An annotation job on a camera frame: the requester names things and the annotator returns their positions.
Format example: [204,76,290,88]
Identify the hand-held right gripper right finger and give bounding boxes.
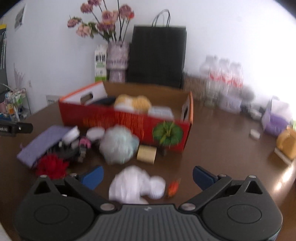
[178,165,264,212]

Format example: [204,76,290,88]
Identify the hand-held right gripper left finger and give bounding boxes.
[33,165,116,213]

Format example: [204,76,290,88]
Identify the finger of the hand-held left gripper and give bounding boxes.
[10,122,34,135]

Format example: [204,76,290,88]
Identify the purple cloth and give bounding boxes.
[17,125,75,168]

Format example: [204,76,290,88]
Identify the small orange item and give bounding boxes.
[167,178,181,198]

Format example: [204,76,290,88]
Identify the braided cable with pink strap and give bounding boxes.
[46,137,92,164]

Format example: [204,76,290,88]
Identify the white cloth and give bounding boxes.
[109,165,166,205]

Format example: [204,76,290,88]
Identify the red artificial flower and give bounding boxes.
[35,154,70,181]

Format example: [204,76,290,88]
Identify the pale green mesh bath sponge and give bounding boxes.
[99,125,140,165]

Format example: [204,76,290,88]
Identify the white round container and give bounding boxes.
[86,126,106,142]

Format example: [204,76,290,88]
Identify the cardboard tape roll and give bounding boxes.
[136,145,158,164]

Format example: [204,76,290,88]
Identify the red cardboard box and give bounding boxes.
[58,81,194,154]

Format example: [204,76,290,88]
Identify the white dried branch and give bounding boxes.
[13,62,25,90]

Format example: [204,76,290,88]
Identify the dark brown case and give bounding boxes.
[91,97,116,107]

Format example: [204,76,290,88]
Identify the white flat box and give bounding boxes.
[147,106,174,121]

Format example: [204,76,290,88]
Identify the white printed tin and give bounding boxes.
[218,94,242,113]

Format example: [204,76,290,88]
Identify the white paper strip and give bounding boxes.
[274,148,292,165]

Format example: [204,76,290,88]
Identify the yellow sponge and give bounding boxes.
[114,94,152,112]

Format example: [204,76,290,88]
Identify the clear jar of seeds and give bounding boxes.
[183,72,207,100]

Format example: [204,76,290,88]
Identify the yellow mug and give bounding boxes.
[276,127,296,160]

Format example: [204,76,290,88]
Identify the purple tissue box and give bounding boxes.
[261,96,292,137]

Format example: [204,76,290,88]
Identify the white round device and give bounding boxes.
[242,86,256,102]

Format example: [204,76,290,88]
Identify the green white milk carton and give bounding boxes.
[94,44,109,83]

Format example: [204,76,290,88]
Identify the purple textured vase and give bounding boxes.
[107,42,129,83]

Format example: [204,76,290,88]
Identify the black paper bag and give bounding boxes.
[127,9,187,89]

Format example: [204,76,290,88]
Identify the dried pink rose bouquet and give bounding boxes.
[67,0,135,43]

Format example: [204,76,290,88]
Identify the wire rack with bottles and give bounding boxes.
[3,88,32,122]

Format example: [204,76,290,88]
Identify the dark wall banner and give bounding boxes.
[0,23,9,87]

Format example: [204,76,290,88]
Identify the wall poster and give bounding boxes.
[14,4,26,32]

